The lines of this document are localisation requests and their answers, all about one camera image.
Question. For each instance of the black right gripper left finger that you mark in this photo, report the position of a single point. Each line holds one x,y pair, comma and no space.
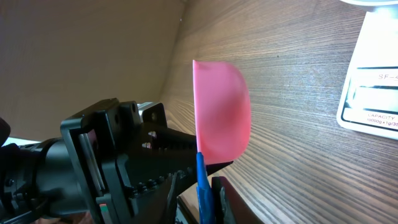
167,199

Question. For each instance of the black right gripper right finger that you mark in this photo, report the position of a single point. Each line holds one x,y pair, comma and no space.
230,208

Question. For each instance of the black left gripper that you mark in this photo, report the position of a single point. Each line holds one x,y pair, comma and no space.
117,151

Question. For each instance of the pink scoop with blue handle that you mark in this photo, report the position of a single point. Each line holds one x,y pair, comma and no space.
222,123

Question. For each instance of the white digital kitchen scale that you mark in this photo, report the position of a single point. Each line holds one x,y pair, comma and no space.
368,102

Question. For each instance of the white bowl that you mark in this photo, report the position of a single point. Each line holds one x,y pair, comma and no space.
372,2

